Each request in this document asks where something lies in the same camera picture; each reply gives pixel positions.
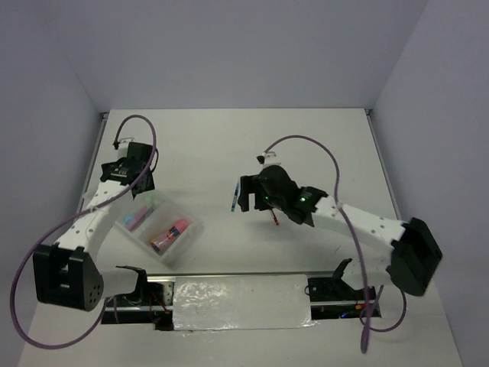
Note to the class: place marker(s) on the blue pen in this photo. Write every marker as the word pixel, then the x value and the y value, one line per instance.
pixel 235 197

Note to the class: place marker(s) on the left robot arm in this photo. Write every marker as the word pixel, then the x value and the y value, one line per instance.
pixel 65 272

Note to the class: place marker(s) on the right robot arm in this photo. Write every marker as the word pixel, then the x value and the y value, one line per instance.
pixel 408 253

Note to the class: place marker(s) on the pink highlighter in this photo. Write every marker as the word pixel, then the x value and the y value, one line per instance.
pixel 177 229
pixel 139 217

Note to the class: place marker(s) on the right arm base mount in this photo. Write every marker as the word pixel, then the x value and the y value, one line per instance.
pixel 331 299

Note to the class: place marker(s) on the right table rail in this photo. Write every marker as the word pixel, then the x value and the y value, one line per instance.
pixel 383 165

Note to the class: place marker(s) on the blue highlighter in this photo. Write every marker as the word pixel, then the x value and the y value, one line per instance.
pixel 128 218

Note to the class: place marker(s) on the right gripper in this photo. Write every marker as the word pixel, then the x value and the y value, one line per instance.
pixel 250 184

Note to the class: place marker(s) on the green highlighter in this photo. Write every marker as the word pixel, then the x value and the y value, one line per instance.
pixel 152 202

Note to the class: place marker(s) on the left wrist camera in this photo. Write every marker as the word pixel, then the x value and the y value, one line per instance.
pixel 121 147

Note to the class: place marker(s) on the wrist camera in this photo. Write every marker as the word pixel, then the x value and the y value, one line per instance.
pixel 121 147
pixel 267 159

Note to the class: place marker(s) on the clear plastic container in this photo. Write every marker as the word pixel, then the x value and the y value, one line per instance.
pixel 151 231

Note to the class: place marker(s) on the red pen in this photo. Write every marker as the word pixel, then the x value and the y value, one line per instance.
pixel 275 219

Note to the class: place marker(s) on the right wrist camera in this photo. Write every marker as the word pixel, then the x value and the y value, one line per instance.
pixel 267 159

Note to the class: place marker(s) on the pink highlighter in container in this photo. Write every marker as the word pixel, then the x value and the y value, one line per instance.
pixel 177 229

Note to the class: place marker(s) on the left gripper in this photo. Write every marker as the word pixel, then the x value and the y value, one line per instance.
pixel 105 167

